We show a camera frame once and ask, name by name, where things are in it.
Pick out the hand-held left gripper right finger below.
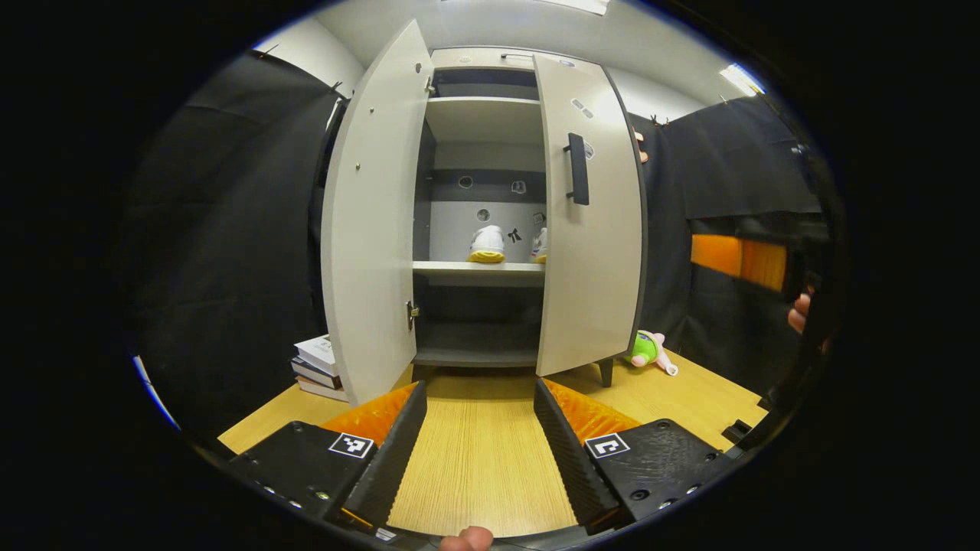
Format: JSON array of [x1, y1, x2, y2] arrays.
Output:
[[534, 377, 740, 535]]

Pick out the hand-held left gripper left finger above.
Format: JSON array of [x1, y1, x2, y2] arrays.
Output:
[[227, 380, 428, 529]]

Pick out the white shoe cabinet door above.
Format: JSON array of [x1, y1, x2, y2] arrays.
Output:
[[322, 19, 435, 406], [534, 54, 648, 378]]

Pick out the white grey shoe cabinet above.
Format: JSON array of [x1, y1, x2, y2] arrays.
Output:
[[322, 19, 648, 406]]

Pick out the white cabinet shelf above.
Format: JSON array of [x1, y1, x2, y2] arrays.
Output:
[[413, 261, 546, 288], [425, 96, 544, 145]]

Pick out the dark cover book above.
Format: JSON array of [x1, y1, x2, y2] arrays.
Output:
[[291, 358, 343, 390]]

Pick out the pink green plush toy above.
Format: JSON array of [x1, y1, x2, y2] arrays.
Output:
[[624, 330, 679, 377]]

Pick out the small ceiling light panel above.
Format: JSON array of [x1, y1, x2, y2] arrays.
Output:
[[718, 63, 766, 97]]

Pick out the black backdrop cloth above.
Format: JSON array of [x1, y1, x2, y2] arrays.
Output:
[[126, 52, 831, 437]]

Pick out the long ceiling light panel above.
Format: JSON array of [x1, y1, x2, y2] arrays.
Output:
[[540, 0, 611, 16]]

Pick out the black door handle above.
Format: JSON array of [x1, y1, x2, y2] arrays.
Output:
[[563, 133, 591, 206]]

